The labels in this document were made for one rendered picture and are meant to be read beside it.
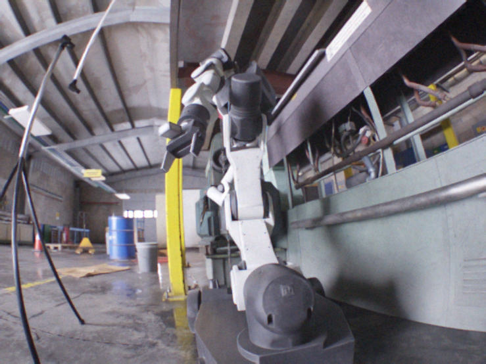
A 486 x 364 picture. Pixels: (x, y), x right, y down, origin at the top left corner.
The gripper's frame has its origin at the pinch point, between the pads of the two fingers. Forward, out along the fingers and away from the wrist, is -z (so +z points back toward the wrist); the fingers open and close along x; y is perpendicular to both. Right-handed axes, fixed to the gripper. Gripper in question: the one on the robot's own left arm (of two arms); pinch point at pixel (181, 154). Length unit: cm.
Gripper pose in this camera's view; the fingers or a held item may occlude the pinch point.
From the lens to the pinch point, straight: 54.9
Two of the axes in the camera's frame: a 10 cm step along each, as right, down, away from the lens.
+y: -5.5, -5.6, -6.2
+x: -8.3, 3.2, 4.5
